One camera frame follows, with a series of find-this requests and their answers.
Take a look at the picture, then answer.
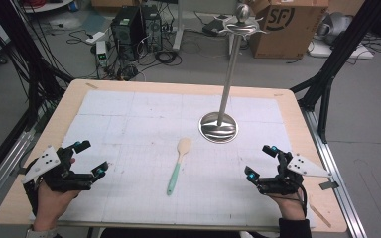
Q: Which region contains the coiled black cable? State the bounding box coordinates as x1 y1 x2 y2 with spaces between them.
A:
154 49 184 67

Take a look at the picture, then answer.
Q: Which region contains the black box on floor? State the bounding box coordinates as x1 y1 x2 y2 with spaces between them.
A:
201 16 226 37

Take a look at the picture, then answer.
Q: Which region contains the person's left hand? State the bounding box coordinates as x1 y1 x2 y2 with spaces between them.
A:
33 158 81 231

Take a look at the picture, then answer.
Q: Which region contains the wide black computer tower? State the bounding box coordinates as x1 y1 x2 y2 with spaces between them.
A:
110 5 147 61

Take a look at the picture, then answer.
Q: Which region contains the white device with green display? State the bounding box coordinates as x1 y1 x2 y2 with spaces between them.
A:
95 40 109 67

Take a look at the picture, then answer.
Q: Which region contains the grey rounded device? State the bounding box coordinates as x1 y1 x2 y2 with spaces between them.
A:
317 11 355 47

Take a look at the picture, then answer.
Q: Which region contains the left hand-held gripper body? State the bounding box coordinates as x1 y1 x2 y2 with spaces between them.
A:
21 145 94 193

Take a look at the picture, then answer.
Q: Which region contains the white foam sheet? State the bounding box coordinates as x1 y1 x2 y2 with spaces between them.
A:
307 39 375 60

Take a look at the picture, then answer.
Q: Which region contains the white grid mat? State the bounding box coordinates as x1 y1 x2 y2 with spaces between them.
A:
29 89 316 229

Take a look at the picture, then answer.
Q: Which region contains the white power strip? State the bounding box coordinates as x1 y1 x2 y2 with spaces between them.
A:
85 31 106 46

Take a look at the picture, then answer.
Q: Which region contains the black frame with cables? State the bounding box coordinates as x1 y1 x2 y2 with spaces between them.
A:
0 0 75 133

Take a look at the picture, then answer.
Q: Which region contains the large cardboard box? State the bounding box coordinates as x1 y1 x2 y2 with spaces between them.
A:
248 0 330 60

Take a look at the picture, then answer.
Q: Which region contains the thin wooden stick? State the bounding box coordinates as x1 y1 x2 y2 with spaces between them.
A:
309 203 332 229

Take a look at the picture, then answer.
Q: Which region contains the narrow black computer tower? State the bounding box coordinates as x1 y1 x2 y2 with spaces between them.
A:
140 4 164 53

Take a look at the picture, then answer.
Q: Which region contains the white round table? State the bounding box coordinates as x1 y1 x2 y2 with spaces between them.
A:
22 0 75 15

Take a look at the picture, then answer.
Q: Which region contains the wooden spoon with green handle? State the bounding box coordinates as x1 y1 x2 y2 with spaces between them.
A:
166 137 193 196

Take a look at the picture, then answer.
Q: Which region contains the black strap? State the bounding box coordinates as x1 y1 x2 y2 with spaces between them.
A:
22 180 40 216

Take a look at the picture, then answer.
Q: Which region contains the aluminium rail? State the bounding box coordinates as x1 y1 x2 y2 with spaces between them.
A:
302 108 369 238
0 129 37 219

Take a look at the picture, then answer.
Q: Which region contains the grey tape strip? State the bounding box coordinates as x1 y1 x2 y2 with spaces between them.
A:
318 180 340 191

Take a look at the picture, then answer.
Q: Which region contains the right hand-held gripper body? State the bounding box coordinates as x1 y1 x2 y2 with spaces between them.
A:
256 150 332 196

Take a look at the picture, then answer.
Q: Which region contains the person's right hand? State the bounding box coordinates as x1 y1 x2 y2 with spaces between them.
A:
267 192 308 221

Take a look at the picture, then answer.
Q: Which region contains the black frame strut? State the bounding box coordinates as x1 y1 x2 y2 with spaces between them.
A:
290 0 381 144

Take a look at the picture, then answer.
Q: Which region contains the white desk leg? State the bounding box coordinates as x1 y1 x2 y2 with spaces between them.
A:
172 0 186 52

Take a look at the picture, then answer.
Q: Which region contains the metal utensil rack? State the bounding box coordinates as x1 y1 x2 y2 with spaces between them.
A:
197 3 268 145

